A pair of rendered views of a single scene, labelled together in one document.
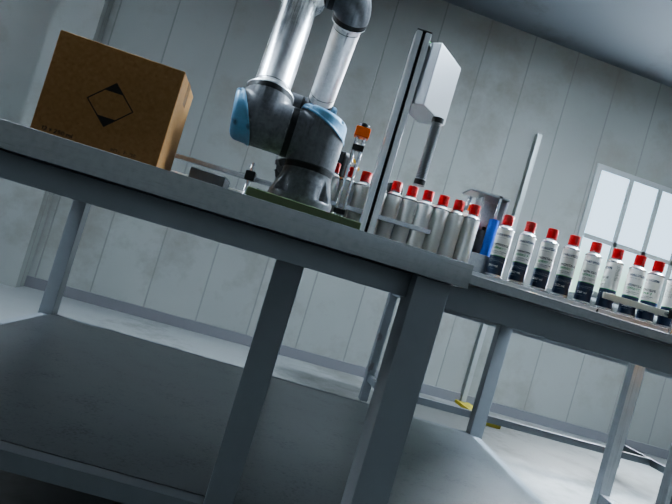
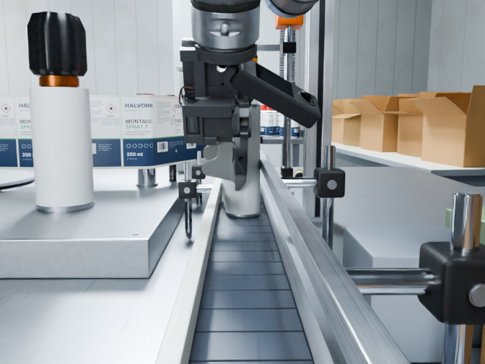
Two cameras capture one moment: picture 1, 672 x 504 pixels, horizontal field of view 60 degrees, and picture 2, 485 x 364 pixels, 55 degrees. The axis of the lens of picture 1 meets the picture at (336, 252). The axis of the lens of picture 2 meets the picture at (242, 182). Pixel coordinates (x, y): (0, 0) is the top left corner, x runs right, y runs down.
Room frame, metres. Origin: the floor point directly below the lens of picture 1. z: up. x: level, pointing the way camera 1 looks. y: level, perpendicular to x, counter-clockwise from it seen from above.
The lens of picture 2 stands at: (1.78, 0.81, 1.03)
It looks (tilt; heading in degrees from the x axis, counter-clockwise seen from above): 8 degrees down; 272
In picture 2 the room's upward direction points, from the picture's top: straight up
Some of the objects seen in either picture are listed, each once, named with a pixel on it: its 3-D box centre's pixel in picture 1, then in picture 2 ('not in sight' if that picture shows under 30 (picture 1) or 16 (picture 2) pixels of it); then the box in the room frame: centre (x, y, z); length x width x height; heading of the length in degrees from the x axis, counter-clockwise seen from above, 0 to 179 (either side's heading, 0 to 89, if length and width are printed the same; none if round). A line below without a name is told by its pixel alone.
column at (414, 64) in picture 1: (391, 141); (319, 36); (1.67, -0.06, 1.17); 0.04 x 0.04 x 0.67; 3
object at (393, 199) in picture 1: (389, 212); not in sight; (1.83, -0.13, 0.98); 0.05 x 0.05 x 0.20
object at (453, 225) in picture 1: (451, 231); not in sight; (1.83, -0.33, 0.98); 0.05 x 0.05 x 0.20
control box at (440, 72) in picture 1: (428, 84); not in sight; (1.74, -0.13, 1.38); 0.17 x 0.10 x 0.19; 148
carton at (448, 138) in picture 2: not in sight; (466, 126); (0.74, -1.60, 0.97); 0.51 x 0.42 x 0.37; 14
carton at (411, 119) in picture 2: not in sight; (434, 124); (0.75, -1.99, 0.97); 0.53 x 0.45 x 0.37; 10
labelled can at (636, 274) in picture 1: (633, 286); not in sight; (1.86, -0.95, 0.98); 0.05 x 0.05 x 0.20
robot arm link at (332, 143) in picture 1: (315, 139); not in sight; (1.33, 0.12, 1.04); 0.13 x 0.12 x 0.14; 98
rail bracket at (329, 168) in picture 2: (246, 190); (308, 221); (1.73, 0.31, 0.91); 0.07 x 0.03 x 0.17; 3
